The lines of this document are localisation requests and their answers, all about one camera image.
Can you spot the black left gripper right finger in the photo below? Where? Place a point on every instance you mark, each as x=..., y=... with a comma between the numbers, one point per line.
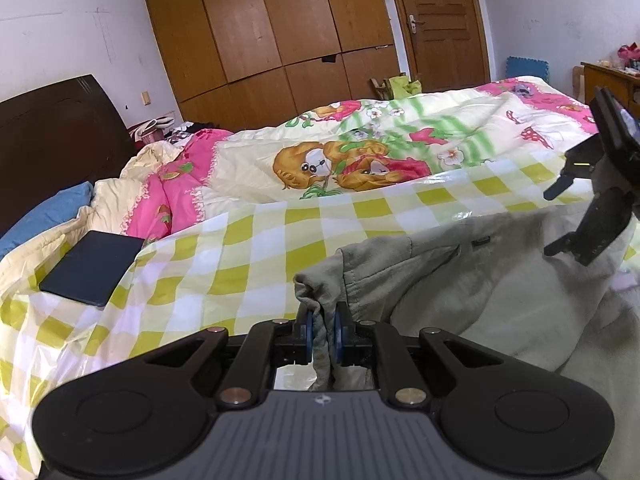
x=351, y=342

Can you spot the cartoon print quilt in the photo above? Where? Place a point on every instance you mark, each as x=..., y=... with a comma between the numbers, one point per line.
x=343, y=147

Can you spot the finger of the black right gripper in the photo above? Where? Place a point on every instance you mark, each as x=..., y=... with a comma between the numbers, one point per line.
x=559, y=186
x=608, y=214

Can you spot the brown wooden door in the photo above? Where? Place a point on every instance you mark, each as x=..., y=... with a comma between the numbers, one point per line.
x=449, y=51

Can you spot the blue pillow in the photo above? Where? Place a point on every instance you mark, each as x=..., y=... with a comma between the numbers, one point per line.
x=53, y=211

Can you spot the wooden side table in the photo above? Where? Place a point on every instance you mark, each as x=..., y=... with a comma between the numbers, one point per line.
x=625, y=87

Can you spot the dark blue flat book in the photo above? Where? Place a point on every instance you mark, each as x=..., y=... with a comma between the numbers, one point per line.
x=91, y=270

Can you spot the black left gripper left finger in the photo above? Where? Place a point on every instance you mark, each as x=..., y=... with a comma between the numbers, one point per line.
x=293, y=339

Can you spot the blue foam mat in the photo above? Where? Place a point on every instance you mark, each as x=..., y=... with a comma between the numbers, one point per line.
x=516, y=66

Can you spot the dark wooden headboard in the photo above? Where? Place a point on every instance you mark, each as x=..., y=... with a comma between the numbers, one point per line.
x=55, y=137

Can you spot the green white checkered sheet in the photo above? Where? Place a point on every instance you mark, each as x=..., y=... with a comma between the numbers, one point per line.
x=234, y=270

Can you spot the clutter beside headboard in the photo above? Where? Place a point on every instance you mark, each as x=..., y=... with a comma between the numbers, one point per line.
x=165, y=128

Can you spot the grey-green pants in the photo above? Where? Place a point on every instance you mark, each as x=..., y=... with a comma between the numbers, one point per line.
x=487, y=280

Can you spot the brown wooden wardrobe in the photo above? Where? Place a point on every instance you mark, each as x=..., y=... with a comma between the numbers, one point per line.
x=245, y=64

